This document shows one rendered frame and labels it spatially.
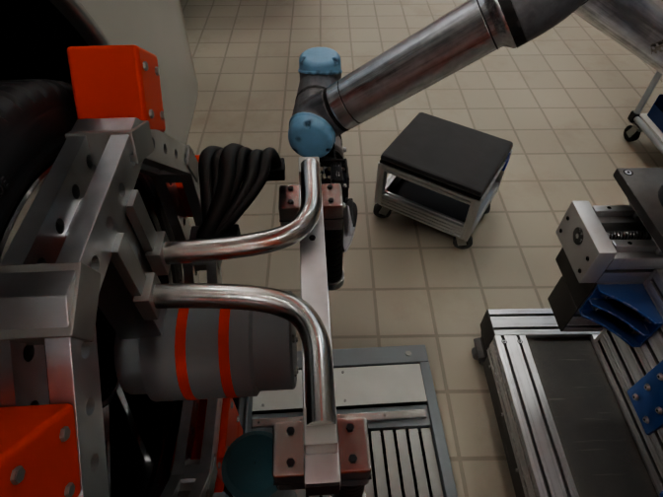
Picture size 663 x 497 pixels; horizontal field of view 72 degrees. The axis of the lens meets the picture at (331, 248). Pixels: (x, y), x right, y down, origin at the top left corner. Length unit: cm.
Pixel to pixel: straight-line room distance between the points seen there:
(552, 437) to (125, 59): 120
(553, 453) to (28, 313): 119
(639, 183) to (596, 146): 164
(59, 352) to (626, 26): 84
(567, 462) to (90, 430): 112
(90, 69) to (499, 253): 163
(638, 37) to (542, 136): 175
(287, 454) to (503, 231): 168
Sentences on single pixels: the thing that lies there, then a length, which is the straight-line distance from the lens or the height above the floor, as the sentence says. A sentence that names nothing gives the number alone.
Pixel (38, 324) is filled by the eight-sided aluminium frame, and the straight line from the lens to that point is 39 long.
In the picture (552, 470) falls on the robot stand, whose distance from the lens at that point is 131.
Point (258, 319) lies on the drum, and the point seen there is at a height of 91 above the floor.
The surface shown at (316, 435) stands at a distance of 41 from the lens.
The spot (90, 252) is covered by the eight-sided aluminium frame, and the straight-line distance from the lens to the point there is 41.
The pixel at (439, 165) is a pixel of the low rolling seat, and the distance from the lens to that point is 172.
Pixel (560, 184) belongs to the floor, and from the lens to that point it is 235.
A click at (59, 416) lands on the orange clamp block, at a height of 108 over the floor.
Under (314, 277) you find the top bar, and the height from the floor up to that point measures 98.
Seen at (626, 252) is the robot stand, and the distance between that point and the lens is 98.
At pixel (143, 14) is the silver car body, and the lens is 96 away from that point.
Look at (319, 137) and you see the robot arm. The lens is 73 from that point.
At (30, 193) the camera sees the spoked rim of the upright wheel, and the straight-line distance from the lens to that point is 51.
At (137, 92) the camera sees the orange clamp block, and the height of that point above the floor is 113.
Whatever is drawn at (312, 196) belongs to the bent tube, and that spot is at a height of 101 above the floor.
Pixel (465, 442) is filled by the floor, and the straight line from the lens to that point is 151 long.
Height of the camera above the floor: 139
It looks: 49 degrees down
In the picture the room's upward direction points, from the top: straight up
